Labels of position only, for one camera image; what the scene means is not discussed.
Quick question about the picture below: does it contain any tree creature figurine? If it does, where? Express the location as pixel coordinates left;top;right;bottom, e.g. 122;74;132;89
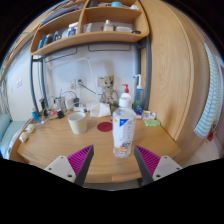
100;75;120;107

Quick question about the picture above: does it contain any light teal bed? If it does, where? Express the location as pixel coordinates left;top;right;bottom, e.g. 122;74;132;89
0;113;28;158

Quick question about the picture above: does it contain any white red-pump lotion bottle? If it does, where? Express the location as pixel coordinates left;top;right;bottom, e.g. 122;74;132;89
120;83;133;101

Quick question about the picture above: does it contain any clear plastic drink bottle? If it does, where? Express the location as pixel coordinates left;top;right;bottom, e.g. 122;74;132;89
112;97;137;159

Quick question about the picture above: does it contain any white tape roll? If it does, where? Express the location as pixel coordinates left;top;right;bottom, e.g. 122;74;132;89
18;132;29;143
25;123;36;133

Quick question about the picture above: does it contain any white desk lamp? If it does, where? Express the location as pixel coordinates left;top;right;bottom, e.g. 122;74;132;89
44;56;101;103

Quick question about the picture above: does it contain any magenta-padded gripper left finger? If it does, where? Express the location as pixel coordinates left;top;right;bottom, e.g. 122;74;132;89
43;144;95;187

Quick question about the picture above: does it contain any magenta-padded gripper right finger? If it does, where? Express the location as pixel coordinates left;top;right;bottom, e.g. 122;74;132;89
133;144;183;186

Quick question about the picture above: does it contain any green cloth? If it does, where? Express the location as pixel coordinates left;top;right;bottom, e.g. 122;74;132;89
143;118;162;128

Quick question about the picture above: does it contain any white power strip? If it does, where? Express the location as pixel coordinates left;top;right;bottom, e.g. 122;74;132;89
73;105;89;113

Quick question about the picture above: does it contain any white charger block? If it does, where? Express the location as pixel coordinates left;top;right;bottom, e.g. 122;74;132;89
64;98;77;110

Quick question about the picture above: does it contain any small blue bottle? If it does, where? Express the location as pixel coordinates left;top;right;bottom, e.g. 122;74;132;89
31;107;40;123

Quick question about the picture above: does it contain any cream white cup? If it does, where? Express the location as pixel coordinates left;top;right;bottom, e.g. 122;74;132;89
67;112;88;135

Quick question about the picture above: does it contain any striped hanging towel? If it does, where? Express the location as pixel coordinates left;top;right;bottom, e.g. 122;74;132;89
194;43;223;139

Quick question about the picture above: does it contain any flat round red coaster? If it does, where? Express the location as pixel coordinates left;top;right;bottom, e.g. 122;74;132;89
96;121;114;133

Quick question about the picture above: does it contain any wooden shelf unit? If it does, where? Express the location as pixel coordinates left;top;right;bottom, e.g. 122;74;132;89
29;0;150;56

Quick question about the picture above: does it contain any blue nozzle squeeze bottle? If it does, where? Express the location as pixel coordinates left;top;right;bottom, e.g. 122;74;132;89
132;73;146;116

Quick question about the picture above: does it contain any white tissue pack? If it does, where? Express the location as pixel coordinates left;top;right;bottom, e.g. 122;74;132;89
89;101;112;118

